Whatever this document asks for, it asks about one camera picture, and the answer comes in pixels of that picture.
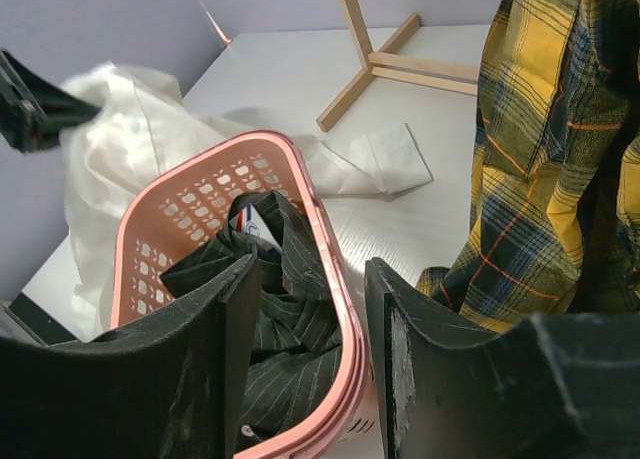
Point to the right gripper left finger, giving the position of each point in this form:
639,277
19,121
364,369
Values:
169,385

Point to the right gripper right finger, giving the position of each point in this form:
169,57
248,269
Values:
553,386

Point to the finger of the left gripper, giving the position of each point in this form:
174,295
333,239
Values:
34,111

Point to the white shirt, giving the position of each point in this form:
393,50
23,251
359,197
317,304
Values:
142,130

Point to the dark pinstriped shirt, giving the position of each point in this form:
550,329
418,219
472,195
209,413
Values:
297,343

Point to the yellow plaid shirt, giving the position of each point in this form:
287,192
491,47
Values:
554,209

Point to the white shirt price tag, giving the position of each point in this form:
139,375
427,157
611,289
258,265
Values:
250,222

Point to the pink plastic basket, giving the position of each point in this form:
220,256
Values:
183,208

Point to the wooden clothes rack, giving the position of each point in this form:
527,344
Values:
389,63

